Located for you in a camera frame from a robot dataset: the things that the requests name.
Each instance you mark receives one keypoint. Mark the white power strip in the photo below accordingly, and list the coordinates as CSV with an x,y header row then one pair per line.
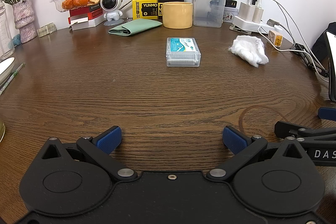
x,y
249,26

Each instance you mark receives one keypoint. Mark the white cotton wad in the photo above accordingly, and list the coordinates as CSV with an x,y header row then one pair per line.
x,y
249,50

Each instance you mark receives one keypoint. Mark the dark cloth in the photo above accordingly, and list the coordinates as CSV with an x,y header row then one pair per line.
x,y
321,43

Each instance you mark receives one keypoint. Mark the small blue object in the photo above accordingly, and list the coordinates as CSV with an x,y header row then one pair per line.
x,y
16,40

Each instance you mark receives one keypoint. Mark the white plate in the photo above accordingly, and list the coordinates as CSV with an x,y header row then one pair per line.
x,y
5,70

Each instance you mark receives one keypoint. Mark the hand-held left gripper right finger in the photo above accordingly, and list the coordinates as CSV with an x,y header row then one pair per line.
x,y
233,138

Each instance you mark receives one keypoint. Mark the red book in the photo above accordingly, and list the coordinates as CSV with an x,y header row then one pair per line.
x,y
84,12

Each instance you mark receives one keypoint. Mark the white charger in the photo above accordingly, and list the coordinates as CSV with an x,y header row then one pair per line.
x,y
245,12
258,13

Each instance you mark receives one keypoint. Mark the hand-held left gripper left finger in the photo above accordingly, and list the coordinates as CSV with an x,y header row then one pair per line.
x,y
110,138

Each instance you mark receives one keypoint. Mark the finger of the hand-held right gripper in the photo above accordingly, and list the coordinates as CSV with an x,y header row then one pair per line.
x,y
327,113
315,133

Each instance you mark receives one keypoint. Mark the pink speckled vase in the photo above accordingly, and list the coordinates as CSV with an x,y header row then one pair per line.
x,y
25,22

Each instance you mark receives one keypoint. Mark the tall glass jar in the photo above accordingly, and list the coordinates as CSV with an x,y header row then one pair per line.
x,y
5,35

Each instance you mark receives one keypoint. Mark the yellow black battery box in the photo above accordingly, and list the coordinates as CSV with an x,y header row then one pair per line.
x,y
147,7

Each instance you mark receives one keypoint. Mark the green folded cloth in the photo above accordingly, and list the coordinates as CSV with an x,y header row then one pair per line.
x,y
136,26

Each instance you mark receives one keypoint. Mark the black phone stand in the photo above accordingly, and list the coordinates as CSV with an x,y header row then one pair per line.
x,y
307,53

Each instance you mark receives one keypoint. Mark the clear container with white lid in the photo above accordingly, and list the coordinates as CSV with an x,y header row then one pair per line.
x,y
208,12

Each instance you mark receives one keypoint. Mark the yellow round cup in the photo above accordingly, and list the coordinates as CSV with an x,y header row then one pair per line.
x,y
177,16

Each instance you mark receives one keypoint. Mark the black charger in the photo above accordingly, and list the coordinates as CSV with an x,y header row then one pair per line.
x,y
231,2

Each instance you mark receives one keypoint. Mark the grey plug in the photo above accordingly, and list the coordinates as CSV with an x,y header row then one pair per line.
x,y
272,22

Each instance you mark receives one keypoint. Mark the red and white box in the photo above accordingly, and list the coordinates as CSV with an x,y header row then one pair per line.
x,y
86,23

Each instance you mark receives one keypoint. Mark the white astronaut figurine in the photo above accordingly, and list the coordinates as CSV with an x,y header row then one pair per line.
x,y
111,5

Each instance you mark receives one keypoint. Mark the clear floss pick box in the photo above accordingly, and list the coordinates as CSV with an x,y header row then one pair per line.
x,y
183,52

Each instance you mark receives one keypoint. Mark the small printed tin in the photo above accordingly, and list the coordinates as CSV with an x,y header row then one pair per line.
x,y
230,15

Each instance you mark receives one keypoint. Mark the black cased phone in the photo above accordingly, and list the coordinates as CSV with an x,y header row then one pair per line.
x,y
332,66

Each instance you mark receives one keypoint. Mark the green patterned pen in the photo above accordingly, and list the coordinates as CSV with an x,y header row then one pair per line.
x,y
11,78

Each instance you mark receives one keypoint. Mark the small clear box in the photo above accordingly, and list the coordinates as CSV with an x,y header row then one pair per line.
x,y
47,29

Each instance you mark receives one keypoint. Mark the yellow cube adapter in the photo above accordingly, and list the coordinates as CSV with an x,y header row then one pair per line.
x,y
275,39

